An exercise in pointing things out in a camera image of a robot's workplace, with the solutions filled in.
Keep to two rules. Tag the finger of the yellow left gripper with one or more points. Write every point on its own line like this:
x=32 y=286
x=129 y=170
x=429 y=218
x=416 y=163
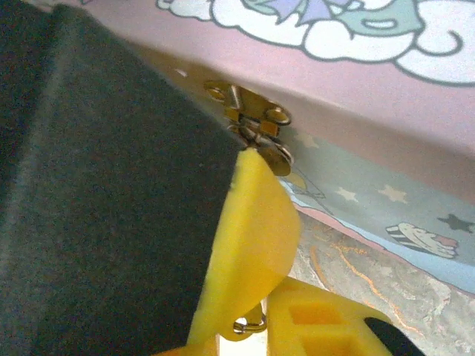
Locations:
x=111 y=185

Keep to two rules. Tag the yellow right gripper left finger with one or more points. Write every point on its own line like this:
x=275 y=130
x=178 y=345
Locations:
x=200 y=348

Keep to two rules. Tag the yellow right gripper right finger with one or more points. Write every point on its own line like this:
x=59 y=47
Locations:
x=282 y=333

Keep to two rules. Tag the gold metal hasp latch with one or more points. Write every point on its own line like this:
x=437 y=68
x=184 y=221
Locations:
x=256 y=100

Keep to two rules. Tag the pastel cartoon print storage box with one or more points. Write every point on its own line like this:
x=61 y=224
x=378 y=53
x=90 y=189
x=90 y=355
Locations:
x=371 y=92

